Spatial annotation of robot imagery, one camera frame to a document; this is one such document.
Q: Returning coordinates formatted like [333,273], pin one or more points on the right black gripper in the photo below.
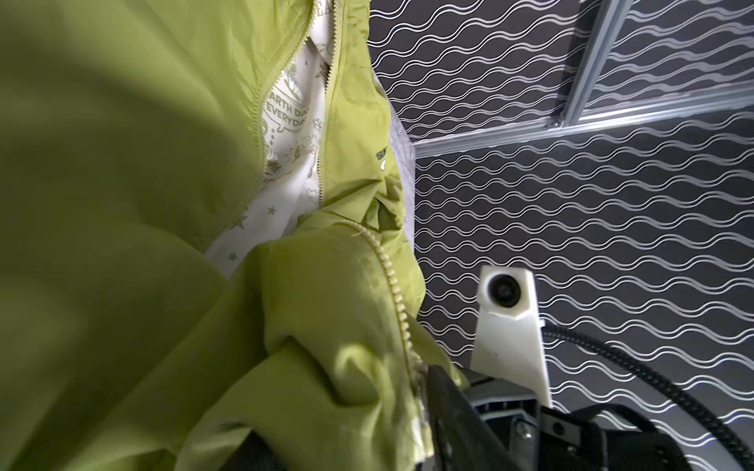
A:
[535,437]

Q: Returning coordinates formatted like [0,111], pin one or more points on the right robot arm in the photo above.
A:
[740,452]

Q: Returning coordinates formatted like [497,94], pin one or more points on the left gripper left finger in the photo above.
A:
[253,455]

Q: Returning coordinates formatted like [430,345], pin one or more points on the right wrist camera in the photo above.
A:
[508,341]

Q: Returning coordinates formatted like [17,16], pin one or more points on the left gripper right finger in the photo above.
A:
[462,441]

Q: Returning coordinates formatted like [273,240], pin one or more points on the green zip-up jacket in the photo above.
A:
[203,235]

